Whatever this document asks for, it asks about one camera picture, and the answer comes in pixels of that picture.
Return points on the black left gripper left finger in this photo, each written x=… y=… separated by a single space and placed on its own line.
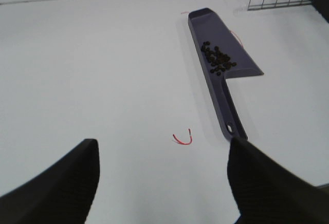
x=63 y=193

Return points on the purple plastic dustpan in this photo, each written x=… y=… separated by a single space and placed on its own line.
x=206 y=25

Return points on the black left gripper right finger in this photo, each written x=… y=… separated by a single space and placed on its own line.
x=266 y=192

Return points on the pile of coffee beans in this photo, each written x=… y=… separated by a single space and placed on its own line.
x=219 y=61

